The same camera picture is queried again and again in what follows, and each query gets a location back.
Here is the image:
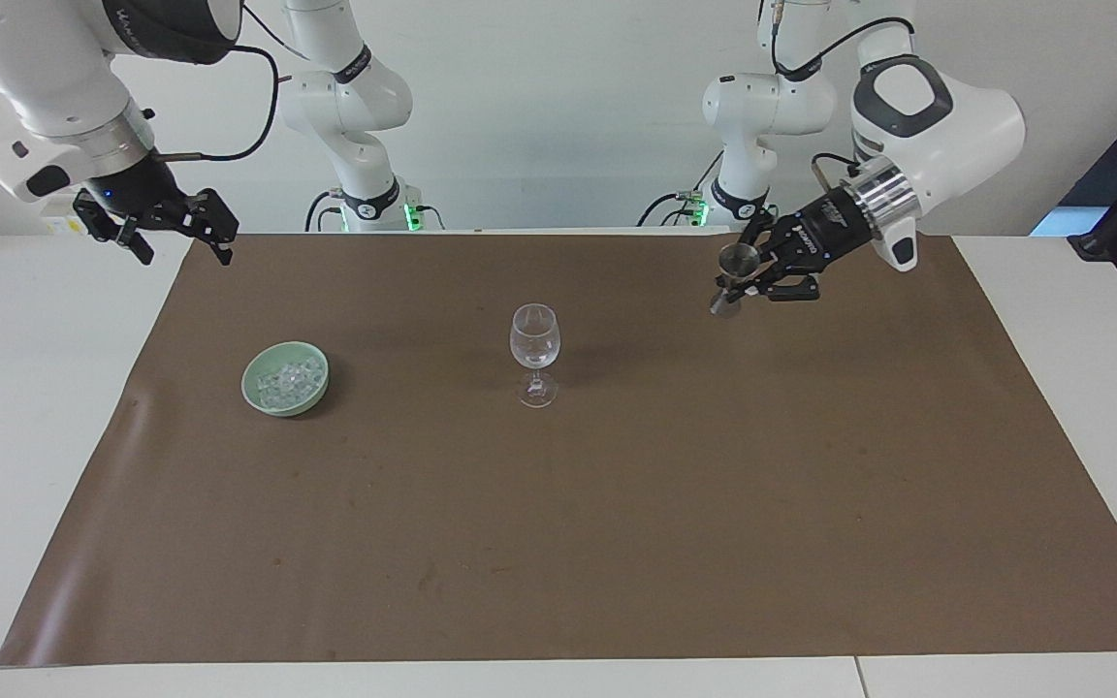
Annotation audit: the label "metal jigger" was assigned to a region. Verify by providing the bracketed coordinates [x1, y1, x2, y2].
[708, 241, 763, 320]

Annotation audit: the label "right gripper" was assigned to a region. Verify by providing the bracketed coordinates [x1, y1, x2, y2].
[72, 153, 239, 266]

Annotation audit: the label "clear wine glass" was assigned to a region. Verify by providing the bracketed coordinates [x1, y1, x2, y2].
[509, 303, 562, 409]

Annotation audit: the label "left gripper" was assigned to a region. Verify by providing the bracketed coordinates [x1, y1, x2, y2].
[716, 187, 873, 303]

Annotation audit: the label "clear ice cubes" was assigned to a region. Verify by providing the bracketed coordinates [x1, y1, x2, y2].
[256, 356, 320, 407]

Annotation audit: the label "green bowl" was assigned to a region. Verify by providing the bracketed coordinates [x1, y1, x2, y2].
[241, 340, 331, 418]

